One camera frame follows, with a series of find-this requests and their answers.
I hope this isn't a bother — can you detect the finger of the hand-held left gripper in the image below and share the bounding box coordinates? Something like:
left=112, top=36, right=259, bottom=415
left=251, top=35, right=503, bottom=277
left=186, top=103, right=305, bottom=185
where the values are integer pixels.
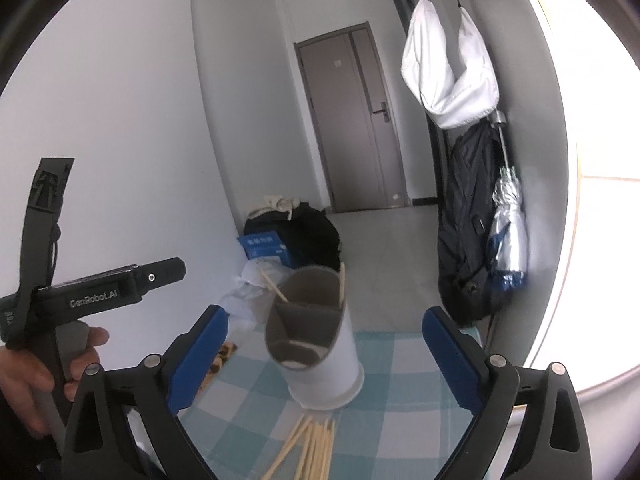
left=6, top=156, right=77, bottom=350

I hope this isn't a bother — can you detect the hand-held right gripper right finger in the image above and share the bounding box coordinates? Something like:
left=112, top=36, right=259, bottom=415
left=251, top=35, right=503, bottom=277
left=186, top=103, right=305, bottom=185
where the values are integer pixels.
left=421, top=306, right=593, bottom=480

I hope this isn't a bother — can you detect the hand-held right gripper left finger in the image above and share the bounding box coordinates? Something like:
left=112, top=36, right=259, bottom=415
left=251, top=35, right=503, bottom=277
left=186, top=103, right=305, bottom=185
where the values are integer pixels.
left=62, top=304, right=231, bottom=480

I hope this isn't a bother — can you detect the white grey utensil holder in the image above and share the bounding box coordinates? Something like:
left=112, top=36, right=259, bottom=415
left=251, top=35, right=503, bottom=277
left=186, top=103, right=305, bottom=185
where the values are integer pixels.
left=263, top=266, right=366, bottom=411

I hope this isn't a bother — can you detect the pile of wooden chopsticks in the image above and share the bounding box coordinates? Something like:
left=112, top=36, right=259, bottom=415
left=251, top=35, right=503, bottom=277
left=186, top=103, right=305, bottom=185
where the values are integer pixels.
left=260, top=414, right=337, bottom=480

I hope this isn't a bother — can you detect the person's left hand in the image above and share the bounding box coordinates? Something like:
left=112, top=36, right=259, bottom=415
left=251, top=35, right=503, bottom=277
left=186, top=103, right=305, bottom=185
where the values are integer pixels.
left=0, top=326, right=110, bottom=437

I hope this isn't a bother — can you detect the teal checkered tablecloth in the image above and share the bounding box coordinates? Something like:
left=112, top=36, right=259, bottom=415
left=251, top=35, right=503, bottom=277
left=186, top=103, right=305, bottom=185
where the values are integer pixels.
left=177, top=327, right=493, bottom=480

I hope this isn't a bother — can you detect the white plastic bag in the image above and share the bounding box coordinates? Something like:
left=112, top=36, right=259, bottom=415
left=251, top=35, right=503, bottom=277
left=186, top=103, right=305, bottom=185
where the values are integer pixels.
left=220, top=257, right=291, bottom=331

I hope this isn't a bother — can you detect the blue cardboard box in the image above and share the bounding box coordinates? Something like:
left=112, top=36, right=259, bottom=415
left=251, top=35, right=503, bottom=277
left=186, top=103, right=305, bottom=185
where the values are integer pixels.
left=237, top=232, right=296, bottom=267

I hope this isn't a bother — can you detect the black backpack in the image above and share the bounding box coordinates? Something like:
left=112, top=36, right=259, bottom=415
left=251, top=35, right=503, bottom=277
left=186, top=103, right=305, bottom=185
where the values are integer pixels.
left=437, top=120, right=506, bottom=325

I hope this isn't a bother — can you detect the silver folded umbrella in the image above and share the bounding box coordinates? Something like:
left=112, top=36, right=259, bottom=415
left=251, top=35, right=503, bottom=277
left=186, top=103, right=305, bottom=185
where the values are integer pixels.
left=487, top=112, right=530, bottom=293

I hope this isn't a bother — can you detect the black bag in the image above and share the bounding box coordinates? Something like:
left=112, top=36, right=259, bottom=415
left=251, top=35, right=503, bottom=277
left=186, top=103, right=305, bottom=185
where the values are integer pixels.
left=244, top=202, right=343, bottom=271

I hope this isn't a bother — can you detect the beige cloth bag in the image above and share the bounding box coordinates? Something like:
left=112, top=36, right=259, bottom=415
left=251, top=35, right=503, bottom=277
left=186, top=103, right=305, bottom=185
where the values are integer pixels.
left=248, top=194, right=301, bottom=221

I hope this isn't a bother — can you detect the white panel with gold trim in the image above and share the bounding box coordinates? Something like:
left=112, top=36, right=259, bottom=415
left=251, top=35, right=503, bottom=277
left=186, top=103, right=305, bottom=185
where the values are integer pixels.
left=515, top=0, right=640, bottom=401

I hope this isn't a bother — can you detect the grey door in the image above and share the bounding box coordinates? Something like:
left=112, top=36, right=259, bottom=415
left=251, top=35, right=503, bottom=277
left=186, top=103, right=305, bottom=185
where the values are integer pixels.
left=294, top=21, right=408, bottom=213

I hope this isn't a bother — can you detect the white hanging bag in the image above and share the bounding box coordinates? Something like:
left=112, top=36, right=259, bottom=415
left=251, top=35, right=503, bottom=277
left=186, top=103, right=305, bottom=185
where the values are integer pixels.
left=401, top=0, right=501, bottom=130

